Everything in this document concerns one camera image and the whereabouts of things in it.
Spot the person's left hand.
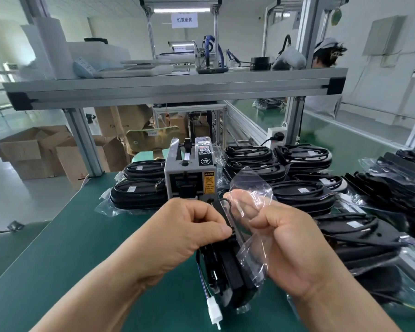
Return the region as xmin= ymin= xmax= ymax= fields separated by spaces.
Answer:
xmin=134 ymin=198 xmax=233 ymax=289

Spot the person's right hand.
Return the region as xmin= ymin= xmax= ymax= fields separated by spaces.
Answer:
xmin=225 ymin=189 xmax=336 ymax=302

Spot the clear plastic bag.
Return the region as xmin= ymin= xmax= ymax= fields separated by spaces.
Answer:
xmin=222 ymin=166 xmax=291 ymax=291

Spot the black lamp unit with cable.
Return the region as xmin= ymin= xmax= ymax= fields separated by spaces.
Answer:
xmin=194 ymin=199 xmax=260 ymax=331

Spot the person's left forearm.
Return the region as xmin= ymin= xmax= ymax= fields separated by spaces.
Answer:
xmin=30 ymin=270 xmax=166 ymax=332

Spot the person's right forearm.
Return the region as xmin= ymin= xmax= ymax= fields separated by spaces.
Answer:
xmin=286 ymin=263 xmax=403 ymax=332

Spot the grey tape dispenser machine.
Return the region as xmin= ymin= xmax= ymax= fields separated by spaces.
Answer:
xmin=164 ymin=136 xmax=218 ymax=205

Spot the white power strip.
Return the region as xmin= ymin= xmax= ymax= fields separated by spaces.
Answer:
xmin=266 ymin=127 xmax=288 ymax=148

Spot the bagged black lamp unit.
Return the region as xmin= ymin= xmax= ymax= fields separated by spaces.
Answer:
xmin=123 ymin=159 xmax=166 ymax=182
xmin=96 ymin=179 xmax=167 ymax=215

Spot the small cardboard box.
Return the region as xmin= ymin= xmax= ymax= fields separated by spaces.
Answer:
xmin=169 ymin=116 xmax=189 ymax=136

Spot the pile of bagged black lamps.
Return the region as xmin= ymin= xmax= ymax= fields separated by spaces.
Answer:
xmin=221 ymin=142 xmax=415 ymax=310

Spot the black cylinder device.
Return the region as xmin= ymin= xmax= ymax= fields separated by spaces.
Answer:
xmin=250 ymin=56 xmax=271 ymax=71

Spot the tall cardboard box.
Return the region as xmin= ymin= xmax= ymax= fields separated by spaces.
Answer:
xmin=95 ymin=105 xmax=153 ymax=137

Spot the tilted cardboard box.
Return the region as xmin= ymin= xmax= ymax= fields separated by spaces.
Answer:
xmin=55 ymin=136 xmax=129 ymax=189

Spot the white foam wrapped object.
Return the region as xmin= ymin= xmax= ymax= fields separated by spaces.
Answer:
xmin=272 ymin=47 xmax=307 ymax=71

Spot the white flat tray stack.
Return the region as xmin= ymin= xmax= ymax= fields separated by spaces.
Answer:
xmin=93 ymin=60 xmax=174 ymax=79

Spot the white hanging sign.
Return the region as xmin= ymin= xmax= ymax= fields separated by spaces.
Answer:
xmin=171 ymin=12 xmax=198 ymax=29

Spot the open cardboard box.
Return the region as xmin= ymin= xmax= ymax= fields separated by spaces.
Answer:
xmin=0 ymin=126 xmax=73 ymax=180

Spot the pale blue packet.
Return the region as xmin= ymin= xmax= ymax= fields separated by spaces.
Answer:
xmin=72 ymin=57 xmax=98 ymax=79

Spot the white foam sheet roll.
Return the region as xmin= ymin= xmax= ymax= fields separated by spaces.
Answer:
xmin=20 ymin=16 xmax=74 ymax=80

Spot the bundle of black cables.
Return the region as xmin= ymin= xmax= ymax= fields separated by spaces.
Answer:
xmin=254 ymin=98 xmax=286 ymax=110

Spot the aluminium frame shelf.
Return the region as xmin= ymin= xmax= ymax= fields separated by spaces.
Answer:
xmin=3 ymin=0 xmax=350 ymax=178

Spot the machine with blue hose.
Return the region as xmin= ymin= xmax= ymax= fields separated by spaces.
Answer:
xmin=194 ymin=34 xmax=229 ymax=74

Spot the aluminium workstation frame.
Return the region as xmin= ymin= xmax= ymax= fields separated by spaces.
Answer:
xmin=139 ymin=0 xmax=224 ymax=72

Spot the grey wall panel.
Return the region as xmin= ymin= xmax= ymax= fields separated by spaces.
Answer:
xmin=362 ymin=15 xmax=407 ymax=56

